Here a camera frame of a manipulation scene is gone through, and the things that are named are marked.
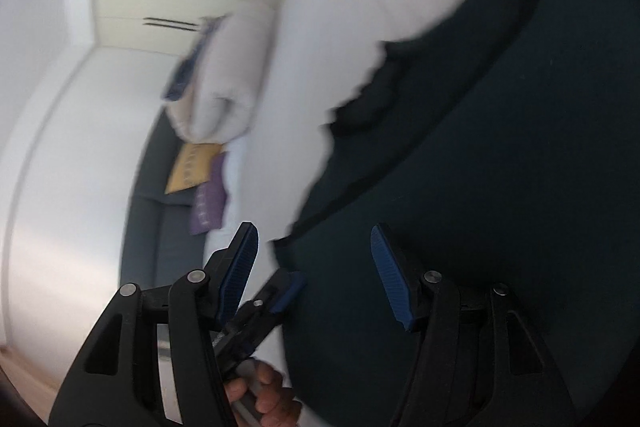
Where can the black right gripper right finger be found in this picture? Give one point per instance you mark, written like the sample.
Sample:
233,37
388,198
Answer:
478,362

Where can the dark green knit sweater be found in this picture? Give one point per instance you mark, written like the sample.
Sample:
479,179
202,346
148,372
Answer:
471,252

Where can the white bed with sheet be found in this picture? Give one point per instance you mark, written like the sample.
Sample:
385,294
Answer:
352,90

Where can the purple patterned cushion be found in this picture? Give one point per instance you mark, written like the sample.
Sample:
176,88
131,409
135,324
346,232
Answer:
210,200

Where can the yellow patterned cushion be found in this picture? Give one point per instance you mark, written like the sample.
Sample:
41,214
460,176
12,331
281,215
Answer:
192,166

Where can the folded beige duvet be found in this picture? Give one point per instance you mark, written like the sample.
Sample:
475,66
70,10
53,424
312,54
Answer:
212,93

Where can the person's left hand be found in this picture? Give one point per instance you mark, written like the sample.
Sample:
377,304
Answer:
276,403

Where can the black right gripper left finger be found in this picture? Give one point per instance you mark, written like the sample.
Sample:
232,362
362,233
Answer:
149,340

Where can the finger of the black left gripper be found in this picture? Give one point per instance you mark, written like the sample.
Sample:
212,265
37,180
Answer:
260,315

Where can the dark grey bed headboard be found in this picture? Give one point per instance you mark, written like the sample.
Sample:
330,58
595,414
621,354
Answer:
158,247

